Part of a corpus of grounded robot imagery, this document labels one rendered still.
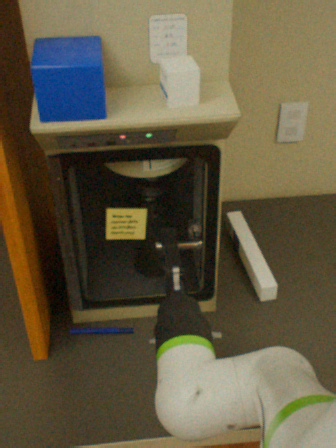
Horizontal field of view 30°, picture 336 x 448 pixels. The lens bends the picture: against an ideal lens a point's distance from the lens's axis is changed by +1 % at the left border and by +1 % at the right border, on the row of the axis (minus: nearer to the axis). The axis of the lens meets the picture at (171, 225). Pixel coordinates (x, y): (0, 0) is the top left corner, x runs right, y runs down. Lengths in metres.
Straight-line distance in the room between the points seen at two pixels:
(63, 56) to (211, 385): 0.51
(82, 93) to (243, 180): 0.87
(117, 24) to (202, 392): 0.56
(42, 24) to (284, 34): 0.70
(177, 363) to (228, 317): 0.49
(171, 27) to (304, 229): 0.80
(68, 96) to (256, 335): 0.70
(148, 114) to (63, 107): 0.13
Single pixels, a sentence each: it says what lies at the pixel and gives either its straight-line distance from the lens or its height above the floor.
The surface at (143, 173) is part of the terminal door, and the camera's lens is 1.13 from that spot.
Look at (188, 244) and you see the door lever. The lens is 1.18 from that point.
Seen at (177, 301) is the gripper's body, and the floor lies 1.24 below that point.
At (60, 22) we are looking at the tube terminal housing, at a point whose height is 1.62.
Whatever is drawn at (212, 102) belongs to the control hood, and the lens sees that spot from 1.00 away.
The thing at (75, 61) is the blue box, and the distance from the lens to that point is 0.93.
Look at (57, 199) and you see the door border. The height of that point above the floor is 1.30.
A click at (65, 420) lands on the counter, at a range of 1.27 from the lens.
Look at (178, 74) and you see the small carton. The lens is 0.96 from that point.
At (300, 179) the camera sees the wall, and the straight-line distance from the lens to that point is 1.77.
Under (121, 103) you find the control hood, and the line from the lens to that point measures 1.00.
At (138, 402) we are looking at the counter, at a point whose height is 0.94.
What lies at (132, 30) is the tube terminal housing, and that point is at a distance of 1.01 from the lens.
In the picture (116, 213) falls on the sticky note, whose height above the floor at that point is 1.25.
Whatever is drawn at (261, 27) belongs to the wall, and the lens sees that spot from 1.52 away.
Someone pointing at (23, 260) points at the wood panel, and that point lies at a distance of 1.16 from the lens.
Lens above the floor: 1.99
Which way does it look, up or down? 40 degrees down
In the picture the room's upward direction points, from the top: 1 degrees counter-clockwise
